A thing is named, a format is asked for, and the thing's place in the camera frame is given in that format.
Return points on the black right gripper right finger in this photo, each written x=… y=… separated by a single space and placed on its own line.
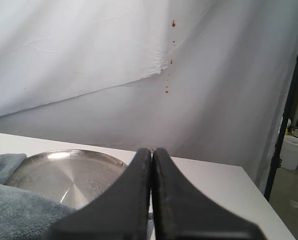
x=182 y=212

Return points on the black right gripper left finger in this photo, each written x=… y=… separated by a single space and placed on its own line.
x=119 y=213

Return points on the grey fleece towel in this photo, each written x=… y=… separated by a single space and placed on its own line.
x=24 y=215

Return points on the round steel plate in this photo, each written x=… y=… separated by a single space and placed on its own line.
x=74 y=177

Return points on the black light stand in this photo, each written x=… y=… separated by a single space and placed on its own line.
x=276 y=160

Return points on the white bucket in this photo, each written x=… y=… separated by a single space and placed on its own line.
x=289 y=153

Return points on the white backdrop sheet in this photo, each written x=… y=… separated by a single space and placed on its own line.
x=205 y=79

